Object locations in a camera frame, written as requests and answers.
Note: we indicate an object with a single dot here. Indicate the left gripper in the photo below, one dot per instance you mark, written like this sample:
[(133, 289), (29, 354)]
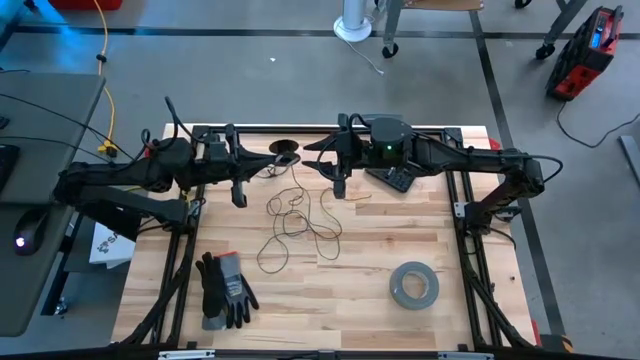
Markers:
[(215, 172)]

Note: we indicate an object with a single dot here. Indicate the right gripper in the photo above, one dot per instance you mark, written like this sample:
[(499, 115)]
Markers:
[(339, 187)]

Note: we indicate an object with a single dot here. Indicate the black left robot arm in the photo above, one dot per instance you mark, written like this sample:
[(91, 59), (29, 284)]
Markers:
[(125, 172)]

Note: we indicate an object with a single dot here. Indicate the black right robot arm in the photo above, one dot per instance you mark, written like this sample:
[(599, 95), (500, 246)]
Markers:
[(475, 160)]

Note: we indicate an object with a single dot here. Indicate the open black bit case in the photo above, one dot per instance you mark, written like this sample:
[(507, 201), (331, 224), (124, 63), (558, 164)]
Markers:
[(395, 179)]

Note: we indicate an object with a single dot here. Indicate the grey black work glove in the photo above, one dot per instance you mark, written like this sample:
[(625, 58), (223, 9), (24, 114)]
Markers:
[(210, 290), (234, 285)]

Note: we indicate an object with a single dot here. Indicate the white pole base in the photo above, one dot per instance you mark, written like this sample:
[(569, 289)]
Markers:
[(352, 27)]

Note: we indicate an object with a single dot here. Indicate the wooden top work table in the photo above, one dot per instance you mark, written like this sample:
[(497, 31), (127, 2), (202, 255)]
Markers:
[(392, 25)]

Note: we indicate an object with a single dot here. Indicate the grey tape roll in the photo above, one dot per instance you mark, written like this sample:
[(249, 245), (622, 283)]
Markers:
[(396, 287)]

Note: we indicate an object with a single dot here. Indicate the white printed bag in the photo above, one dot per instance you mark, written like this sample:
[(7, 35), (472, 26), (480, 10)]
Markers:
[(112, 247)]

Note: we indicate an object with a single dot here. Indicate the grey desk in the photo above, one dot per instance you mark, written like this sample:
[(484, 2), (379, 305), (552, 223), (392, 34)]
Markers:
[(45, 125)]

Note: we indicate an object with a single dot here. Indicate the red floor bin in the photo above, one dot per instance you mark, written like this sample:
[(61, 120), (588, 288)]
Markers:
[(85, 4)]

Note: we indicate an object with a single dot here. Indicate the black computer mouse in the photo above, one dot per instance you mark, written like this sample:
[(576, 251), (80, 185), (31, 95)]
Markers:
[(30, 232)]

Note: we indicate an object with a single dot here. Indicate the black keyboard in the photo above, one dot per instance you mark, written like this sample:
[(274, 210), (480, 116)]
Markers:
[(6, 167)]

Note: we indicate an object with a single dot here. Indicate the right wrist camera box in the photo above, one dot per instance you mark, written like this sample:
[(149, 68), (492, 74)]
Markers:
[(361, 149)]

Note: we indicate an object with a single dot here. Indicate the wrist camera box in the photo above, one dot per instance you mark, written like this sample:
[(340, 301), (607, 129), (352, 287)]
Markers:
[(361, 149), (217, 151)]

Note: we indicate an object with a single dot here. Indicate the black aluminium frame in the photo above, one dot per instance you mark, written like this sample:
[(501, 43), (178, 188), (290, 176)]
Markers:
[(270, 129)]

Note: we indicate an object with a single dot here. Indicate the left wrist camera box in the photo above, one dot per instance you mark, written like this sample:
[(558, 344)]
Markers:
[(217, 151)]

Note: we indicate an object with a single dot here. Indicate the silver metal bracket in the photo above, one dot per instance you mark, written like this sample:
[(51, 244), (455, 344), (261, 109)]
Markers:
[(465, 356), (186, 354)]

